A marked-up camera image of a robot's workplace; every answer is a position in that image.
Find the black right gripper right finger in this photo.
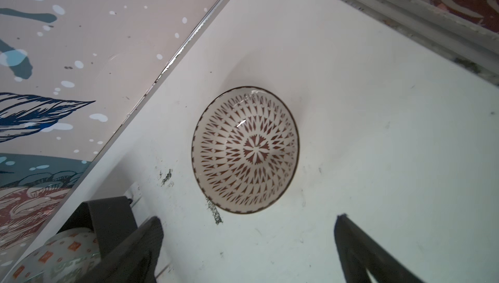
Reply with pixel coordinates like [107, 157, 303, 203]
[334, 214, 422, 283]

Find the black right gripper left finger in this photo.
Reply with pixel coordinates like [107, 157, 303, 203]
[78, 217, 164, 283]

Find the green grey patterned bowl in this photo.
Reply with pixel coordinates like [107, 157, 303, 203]
[6, 228, 101, 282]

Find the white brown patterned bowl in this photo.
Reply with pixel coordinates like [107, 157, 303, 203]
[191, 86, 300, 214]

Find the black wire dish rack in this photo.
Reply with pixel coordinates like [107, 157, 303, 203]
[59, 196, 138, 257]

